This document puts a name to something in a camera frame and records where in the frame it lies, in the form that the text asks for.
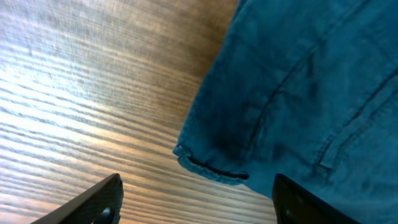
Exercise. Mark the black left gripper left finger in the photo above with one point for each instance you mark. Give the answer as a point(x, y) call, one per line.
point(101, 204)

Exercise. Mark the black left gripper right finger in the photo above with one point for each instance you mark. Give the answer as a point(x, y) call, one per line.
point(295, 205)

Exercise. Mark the navy blue denim shorts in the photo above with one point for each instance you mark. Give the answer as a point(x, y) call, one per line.
point(308, 89)

